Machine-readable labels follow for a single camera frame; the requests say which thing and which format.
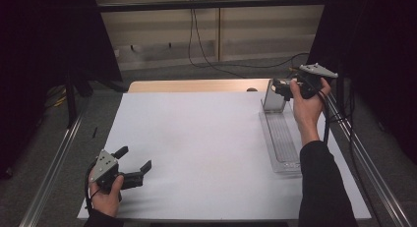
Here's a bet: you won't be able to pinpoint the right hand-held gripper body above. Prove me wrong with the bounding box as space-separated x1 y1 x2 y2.
289 63 339 100

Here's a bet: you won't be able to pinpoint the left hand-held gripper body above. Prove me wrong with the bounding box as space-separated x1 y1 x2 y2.
89 148 145 194

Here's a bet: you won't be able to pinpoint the clear plastic packaging box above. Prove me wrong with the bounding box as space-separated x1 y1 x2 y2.
259 79 304 175

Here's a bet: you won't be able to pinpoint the person's right hand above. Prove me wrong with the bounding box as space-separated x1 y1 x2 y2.
289 77 332 141

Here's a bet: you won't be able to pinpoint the person's left hand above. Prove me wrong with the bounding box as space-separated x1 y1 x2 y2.
88 175 126 219

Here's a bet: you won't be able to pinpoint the black metal stand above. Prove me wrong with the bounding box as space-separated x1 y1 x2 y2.
63 73 96 129

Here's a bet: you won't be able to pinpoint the black curtain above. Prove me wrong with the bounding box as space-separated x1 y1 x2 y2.
0 0 124 179
306 0 417 166

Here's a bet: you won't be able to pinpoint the black horizontal bar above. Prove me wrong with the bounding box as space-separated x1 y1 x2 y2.
96 0 328 14

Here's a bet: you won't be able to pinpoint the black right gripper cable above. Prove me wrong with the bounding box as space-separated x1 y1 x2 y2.
314 88 332 146

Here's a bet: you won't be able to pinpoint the black floor cables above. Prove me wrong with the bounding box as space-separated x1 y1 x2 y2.
328 83 360 171

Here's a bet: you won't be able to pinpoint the aluminium rail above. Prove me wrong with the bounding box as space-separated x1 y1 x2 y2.
323 88 415 227
19 100 87 227

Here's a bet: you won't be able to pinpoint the yellow cable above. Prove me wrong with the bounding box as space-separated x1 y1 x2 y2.
45 85 69 109

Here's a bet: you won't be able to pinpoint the black hanging cable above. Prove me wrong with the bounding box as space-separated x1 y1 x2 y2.
192 9 311 70
187 9 247 80

